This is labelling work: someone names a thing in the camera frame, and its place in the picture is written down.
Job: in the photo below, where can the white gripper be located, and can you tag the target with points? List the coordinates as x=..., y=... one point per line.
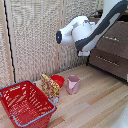
x=84, y=53

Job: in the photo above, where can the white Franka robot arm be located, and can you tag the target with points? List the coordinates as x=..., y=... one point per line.
x=83, y=31

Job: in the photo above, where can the brown wooden drawer cabinet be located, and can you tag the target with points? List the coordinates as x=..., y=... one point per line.
x=113, y=63

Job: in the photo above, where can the pink cup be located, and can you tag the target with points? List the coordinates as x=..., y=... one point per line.
x=73, y=84

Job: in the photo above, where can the red bowl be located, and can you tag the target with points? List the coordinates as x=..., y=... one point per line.
x=59, y=80

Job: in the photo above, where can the patterned snack bag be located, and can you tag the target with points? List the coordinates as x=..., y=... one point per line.
x=50, y=87

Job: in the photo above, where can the beige woven folding screen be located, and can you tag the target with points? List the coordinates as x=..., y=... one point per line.
x=30, y=36

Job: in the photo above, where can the red plastic shopping basket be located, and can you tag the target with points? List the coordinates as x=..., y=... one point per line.
x=25, y=106

